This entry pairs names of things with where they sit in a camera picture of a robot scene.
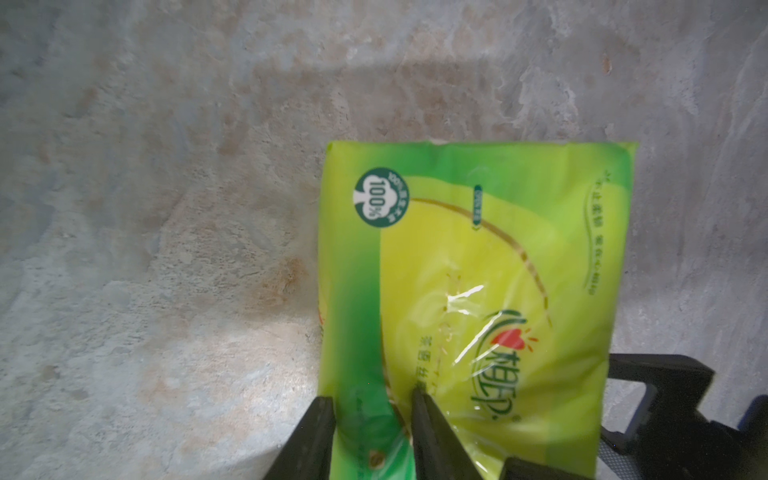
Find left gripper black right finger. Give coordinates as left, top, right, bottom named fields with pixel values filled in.
left=410, top=388, right=482, bottom=480

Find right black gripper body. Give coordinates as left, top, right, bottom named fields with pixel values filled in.
left=500, top=352, right=768, bottom=480

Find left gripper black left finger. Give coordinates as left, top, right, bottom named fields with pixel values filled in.
left=263, top=396, right=336, bottom=480

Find green tissue pack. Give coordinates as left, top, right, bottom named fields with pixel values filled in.
left=318, top=141, right=637, bottom=479

